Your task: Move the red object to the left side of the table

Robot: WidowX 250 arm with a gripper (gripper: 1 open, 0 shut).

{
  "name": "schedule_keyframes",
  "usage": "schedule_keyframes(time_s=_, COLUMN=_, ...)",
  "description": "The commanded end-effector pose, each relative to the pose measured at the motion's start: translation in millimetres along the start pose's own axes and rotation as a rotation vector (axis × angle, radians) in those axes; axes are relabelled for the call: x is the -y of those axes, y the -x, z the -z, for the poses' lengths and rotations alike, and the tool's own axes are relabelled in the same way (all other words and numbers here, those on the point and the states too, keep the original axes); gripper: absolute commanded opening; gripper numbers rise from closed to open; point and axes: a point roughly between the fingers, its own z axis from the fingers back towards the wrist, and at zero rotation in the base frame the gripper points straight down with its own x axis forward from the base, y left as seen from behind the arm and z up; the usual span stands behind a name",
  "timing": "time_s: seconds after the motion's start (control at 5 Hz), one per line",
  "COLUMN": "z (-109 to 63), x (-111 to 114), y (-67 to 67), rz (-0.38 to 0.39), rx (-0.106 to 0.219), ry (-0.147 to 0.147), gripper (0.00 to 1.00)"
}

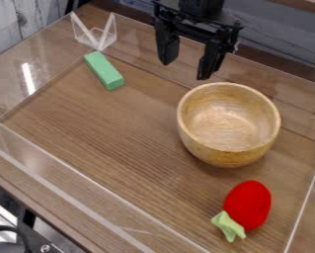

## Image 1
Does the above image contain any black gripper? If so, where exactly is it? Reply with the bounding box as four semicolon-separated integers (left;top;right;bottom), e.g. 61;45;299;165
153;0;243;80

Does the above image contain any light wooden bowl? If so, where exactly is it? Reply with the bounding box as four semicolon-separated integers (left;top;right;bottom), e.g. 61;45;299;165
176;82;280;168

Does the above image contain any red plush strawberry toy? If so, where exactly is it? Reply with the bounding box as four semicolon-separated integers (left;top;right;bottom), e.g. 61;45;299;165
211;180;271;243

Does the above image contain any green rectangular block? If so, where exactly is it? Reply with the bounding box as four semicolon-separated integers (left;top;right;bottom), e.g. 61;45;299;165
82;51;124;91

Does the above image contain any clear acrylic corner bracket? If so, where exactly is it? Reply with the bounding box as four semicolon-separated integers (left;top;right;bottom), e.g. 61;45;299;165
69;12;117;51

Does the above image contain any black table leg frame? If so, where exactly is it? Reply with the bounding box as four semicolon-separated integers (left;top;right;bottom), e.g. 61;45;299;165
17;209;64;253

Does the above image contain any black floor cable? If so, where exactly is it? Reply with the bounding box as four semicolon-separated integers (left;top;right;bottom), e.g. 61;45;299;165
0;224;33;253

